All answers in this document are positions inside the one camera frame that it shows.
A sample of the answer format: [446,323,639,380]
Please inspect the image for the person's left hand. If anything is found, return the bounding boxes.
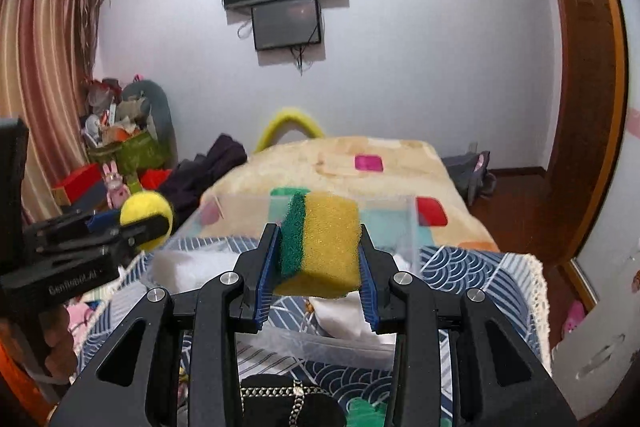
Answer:
[42,304,78,383]

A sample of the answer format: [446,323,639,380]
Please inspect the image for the red box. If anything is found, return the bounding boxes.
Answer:
[52,164,109,206]

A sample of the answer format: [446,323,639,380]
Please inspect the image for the grey cushion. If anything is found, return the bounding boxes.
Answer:
[122,79,176,158]

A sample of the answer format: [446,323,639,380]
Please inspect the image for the blue wave-patterned cloth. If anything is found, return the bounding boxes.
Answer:
[75,234,552,427]

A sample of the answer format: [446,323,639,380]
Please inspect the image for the green bag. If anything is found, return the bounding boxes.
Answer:
[87,131,171,174]

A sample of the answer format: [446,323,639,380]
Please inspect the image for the yellow soft ball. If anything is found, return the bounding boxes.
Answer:
[119,190,175,254]

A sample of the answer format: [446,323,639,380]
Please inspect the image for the beige printed blanket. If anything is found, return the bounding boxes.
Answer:
[199,135,501,254]

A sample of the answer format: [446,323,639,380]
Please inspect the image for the wooden door frame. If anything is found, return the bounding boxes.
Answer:
[544,0,629,269]

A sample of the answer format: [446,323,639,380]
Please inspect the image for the dark clothes pile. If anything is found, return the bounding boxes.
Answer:
[159,134,249,228]

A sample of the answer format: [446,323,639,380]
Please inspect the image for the pink bunny toy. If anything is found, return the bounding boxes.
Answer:
[102,161,132,210]

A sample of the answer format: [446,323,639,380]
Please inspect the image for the black bag with chain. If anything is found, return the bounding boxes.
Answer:
[239,373,349,427]

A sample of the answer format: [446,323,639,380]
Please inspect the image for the yellow and green sponge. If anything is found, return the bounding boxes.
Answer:
[272,191,362,301]

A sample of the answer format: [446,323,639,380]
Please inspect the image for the grey backpack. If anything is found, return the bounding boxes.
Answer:
[442,150,497,208]

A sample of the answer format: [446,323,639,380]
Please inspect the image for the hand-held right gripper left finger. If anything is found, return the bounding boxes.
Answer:
[47,223,281,427]

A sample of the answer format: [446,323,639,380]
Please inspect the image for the small black monitor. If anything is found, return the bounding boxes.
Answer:
[250,0,323,52]

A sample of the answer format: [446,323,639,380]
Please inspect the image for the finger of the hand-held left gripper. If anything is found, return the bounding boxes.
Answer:
[22,210,124,242]
[30,215,172,269]

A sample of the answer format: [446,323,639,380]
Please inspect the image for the white wardrobe door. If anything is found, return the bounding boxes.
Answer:
[550,0,640,423]

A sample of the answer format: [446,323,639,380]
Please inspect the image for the striped pink curtain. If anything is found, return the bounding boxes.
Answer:
[0,0,109,224]

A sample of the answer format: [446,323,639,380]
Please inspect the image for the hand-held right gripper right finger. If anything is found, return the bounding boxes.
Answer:
[357,224,581,427]

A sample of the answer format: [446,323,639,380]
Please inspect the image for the clear plastic storage box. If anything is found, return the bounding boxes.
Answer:
[149,193,422,369]

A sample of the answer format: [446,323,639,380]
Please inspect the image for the yellow curved pillow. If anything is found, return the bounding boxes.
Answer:
[254,106,326,154]

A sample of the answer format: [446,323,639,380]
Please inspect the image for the black hanging cable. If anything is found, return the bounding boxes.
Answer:
[289,43,314,76]

